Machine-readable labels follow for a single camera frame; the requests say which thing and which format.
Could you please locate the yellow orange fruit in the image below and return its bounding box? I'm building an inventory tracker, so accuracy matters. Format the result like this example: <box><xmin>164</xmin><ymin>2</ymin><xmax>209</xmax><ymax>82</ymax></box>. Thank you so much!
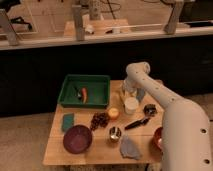
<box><xmin>108</xmin><ymin>107</ymin><xmax>119</xmax><ymax>120</ymax></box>

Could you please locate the middle wooden post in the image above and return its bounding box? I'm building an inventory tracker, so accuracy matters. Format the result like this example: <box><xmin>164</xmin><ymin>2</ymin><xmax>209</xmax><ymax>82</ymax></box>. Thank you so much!
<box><xmin>72</xmin><ymin>5</ymin><xmax>85</xmax><ymax>41</ymax></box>

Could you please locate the green sponge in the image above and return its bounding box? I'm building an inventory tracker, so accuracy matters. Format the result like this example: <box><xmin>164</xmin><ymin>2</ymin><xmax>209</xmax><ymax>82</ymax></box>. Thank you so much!
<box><xmin>61</xmin><ymin>113</ymin><xmax>74</xmax><ymax>132</ymax></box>

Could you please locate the dark green utensil in tray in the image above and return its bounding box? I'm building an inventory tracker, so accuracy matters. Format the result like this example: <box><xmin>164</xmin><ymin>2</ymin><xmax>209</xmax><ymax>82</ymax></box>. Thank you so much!
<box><xmin>74</xmin><ymin>87</ymin><xmax>82</xmax><ymax>100</ymax></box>

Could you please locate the wooden table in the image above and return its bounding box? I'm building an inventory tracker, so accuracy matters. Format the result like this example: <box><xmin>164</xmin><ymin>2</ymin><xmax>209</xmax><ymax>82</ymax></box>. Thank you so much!
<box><xmin>43</xmin><ymin>80</ymin><xmax>163</xmax><ymax>166</ymax></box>

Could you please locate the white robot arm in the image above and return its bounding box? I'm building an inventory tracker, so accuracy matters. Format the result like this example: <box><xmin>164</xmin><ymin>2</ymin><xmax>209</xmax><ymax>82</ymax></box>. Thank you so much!
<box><xmin>123</xmin><ymin>62</ymin><xmax>213</xmax><ymax>171</ymax></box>

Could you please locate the right wooden post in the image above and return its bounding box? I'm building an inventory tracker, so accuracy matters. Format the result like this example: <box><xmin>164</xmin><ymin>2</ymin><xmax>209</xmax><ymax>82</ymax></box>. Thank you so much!
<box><xmin>164</xmin><ymin>0</ymin><xmax>184</xmax><ymax>35</ymax></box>

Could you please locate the orange bowl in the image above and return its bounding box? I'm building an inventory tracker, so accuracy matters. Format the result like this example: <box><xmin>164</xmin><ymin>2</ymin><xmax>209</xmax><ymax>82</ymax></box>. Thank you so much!
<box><xmin>153</xmin><ymin>127</ymin><xmax>162</xmax><ymax>149</ymax></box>

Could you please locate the grey round lid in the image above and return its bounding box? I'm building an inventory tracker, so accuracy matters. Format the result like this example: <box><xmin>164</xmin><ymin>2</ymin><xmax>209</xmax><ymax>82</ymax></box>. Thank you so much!
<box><xmin>136</xmin><ymin>89</ymin><xmax>145</xmax><ymax>102</ymax></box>

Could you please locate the yellow banana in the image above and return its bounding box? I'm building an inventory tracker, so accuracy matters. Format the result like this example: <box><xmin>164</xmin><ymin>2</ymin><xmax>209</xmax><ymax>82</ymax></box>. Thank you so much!
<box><xmin>112</xmin><ymin>92</ymin><xmax>125</xmax><ymax>106</ymax></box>

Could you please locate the dark round object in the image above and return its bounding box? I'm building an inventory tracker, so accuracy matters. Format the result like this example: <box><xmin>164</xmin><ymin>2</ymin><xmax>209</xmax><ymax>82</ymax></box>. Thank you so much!
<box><xmin>143</xmin><ymin>104</ymin><xmax>157</xmax><ymax>117</ymax></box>

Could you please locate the left wooden post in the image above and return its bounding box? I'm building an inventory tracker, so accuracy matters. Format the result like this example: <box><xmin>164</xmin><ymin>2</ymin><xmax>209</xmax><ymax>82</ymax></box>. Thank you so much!
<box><xmin>0</xmin><ymin>9</ymin><xmax>19</xmax><ymax>46</ymax></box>

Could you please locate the black handled utensil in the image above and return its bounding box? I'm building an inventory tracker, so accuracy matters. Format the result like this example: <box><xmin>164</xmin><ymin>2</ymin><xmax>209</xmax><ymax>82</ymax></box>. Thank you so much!
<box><xmin>124</xmin><ymin>117</ymin><xmax>150</xmax><ymax>130</ymax></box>

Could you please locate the grey cloth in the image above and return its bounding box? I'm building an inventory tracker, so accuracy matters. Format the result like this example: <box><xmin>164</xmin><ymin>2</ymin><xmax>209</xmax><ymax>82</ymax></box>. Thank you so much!
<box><xmin>120</xmin><ymin>135</ymin><xmax>141</xmax><ymax>160</ymax></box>

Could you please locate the bunch of dark grapes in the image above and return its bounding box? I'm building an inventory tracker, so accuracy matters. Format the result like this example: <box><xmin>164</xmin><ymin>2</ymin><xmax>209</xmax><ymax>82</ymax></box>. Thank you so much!
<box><xmin>90</xmin><ymin>113</ymin><xmax>110</xmax><ymax>131</ymax></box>

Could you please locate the wooden post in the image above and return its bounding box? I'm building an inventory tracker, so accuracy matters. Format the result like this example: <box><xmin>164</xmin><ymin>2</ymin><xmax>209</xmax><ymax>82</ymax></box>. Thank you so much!
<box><xmin>164</xmin><ymin>0</ymin><xmax>184</xmax><ymax>35</ymax></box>
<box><xmin>0</xmin><ymin>9</ymin><xmax>19</xmax><ymax>46</ymax></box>
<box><xmin>72</xmin><ymin>5</ymin><xmax>85</xmax><ymax>41</ymax></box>

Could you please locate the purple bowl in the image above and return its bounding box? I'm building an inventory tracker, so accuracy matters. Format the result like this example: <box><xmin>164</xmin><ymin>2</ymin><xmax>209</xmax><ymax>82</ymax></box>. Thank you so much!
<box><xmin>63</xmin><ymin>125</ymin><xmax>93</xmax><ymax>154</ymax></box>

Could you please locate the green plastic tray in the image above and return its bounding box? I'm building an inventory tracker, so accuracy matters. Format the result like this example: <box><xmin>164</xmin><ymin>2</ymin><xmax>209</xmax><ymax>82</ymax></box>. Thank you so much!
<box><xmin>58</xmin><ymin>74</ymin><xmax>110</xmax><ymax>108</ymax></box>

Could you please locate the small metal cup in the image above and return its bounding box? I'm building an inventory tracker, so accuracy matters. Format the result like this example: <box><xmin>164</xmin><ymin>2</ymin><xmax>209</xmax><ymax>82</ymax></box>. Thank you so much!
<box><xmin>109</xmin><ymin>127</ymin><xmax>122</xmax><ymax>142</ymax></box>

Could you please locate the orange carrot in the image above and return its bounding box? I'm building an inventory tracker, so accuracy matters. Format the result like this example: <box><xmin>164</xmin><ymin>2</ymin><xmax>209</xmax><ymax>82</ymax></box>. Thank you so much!
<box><xmin>82</xmin><ymin>88</ymin><xmax>87</xmax><ymax>103</ymax></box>

